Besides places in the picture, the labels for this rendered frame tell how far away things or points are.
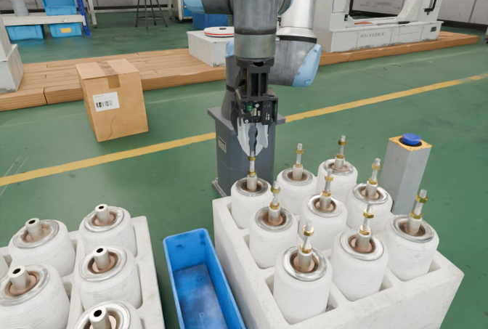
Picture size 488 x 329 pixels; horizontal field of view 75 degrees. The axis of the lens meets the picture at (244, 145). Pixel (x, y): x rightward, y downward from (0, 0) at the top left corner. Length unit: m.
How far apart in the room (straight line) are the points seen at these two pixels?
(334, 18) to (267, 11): 2.57
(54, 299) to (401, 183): 0.77
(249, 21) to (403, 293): 0.54
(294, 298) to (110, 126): 1.24
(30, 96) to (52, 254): 1.63
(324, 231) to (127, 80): 1.15
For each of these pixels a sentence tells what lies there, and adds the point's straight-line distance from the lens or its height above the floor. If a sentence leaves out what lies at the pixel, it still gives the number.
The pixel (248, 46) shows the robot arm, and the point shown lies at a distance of 0.56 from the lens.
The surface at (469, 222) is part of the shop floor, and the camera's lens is 1.24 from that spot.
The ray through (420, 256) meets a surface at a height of 0.23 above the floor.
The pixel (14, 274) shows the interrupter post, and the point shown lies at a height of 0.28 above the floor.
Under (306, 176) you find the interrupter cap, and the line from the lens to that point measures 0.79.
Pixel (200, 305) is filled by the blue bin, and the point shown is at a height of 0.00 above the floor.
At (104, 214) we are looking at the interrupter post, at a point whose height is 0.27.
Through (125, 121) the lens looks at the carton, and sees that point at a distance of 1.61.
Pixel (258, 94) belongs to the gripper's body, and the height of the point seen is 0.49.
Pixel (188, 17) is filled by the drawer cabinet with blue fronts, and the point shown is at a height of 0.09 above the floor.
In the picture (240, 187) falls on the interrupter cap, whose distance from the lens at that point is 0.73.
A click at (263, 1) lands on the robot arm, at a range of 0.55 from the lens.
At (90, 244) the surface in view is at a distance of 0.69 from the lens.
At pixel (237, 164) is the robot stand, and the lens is 0.98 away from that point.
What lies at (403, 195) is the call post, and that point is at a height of 0.18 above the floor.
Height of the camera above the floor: 0.68
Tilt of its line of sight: 28 degrees down
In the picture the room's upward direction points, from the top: straight up
